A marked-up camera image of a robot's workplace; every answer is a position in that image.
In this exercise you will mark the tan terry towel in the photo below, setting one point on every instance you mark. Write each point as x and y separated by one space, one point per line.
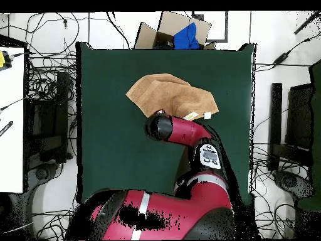
165 95

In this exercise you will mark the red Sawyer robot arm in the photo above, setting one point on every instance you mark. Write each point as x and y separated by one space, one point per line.
185 130

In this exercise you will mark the dark green table cloth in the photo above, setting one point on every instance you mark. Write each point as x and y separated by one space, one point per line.
112 150

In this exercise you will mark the blue garment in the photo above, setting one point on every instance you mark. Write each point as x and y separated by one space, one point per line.
185 37

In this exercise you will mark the open cardboard box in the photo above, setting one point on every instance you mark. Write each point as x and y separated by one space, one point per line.
170 22

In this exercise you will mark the black equipment rack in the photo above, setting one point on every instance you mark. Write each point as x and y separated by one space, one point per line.
50 120

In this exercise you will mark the black chair base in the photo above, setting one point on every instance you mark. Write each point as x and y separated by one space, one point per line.
291 182

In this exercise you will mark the black equipment box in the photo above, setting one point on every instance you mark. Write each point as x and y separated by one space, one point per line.
299 118

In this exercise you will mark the black power adapter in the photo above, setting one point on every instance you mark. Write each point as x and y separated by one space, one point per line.
281 58

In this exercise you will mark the white side table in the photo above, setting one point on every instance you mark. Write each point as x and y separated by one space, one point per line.
11 125

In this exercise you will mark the black marked strip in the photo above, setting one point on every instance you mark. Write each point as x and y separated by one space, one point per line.
6 128

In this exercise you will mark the green cloth on side table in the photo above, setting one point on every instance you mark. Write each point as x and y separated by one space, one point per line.
317 125

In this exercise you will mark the yellow object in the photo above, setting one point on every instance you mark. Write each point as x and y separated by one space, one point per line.
1 59

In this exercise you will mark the black rod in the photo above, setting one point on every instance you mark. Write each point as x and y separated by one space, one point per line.
306 23

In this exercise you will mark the black upright post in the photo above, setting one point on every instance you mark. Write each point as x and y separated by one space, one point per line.
275 120

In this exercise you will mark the grey rectangular frame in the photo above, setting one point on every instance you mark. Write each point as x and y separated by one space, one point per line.
226 25

